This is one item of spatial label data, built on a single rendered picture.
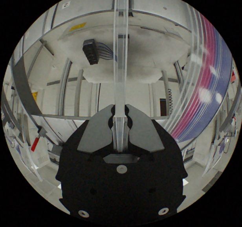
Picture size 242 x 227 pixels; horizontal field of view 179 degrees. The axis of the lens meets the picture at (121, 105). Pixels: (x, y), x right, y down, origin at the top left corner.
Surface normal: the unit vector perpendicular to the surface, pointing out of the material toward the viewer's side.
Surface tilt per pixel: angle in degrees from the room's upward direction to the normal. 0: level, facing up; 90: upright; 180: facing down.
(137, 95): 90
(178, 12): 43
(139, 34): 0
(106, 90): 90
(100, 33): 0
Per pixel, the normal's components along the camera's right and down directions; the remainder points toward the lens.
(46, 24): 0.03, 0.64
